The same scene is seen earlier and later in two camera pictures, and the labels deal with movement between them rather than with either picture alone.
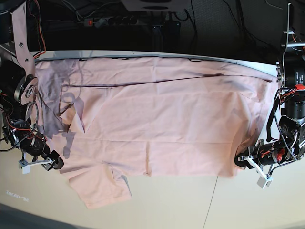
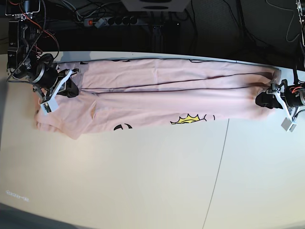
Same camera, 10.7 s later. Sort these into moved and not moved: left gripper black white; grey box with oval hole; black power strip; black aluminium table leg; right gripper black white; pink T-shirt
Moved: right gripper black white; pink T-shirt; left gripper black white
Not moved: black power strip; grey box with oval hole; black aluminium table leg
